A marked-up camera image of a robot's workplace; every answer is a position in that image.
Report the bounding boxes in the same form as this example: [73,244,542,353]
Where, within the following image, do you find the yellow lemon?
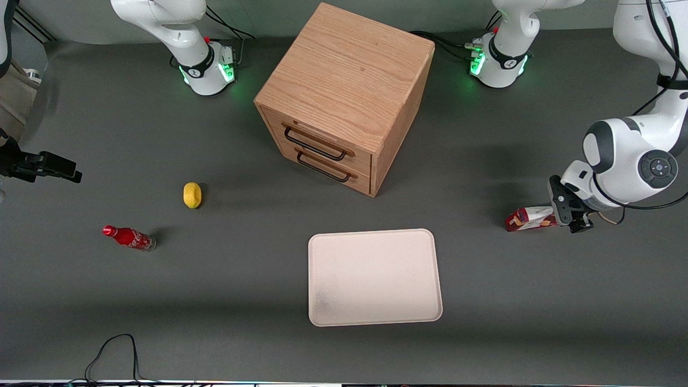
[183,182,203,209]

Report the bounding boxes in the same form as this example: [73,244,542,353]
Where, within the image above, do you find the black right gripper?
[0,129,83,184]

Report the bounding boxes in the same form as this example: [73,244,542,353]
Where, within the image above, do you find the thin black looped cable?
[67,333,162,385]

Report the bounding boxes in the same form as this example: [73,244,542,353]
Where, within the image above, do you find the red cookie box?
[505,205,561,233]

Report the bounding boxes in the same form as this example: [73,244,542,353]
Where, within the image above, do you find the oak wooden drawer cabinet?
[254,2,436,198]

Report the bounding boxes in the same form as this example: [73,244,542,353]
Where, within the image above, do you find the beige cloth bag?
[0,59,41,142]

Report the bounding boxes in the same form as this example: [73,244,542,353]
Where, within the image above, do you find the beige plastic tray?
[308,229,443,327]

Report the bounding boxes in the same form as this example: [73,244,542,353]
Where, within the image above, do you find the black left base cables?
[411,11,504,61]

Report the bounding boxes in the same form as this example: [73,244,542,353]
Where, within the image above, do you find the black metal drawer handle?
[296,149,353,183]
[283,125,349,162]

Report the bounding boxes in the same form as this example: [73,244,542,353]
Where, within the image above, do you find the black base cables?
[204,4,256,68]
[411,11,504,61]

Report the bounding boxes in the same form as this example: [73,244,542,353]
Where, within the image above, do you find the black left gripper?
[548,175,595,235]

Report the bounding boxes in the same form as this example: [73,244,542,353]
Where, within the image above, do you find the red cola bottle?
[102,225,157,252]

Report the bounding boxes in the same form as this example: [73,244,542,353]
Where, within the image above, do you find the black right base cables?
[204,4,256,68]

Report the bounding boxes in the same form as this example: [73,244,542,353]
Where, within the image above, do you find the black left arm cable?
[589,0,688,226]

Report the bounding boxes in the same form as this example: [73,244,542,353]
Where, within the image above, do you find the wooden drawer front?
[261,106,373,176]
[276,141,372,196]

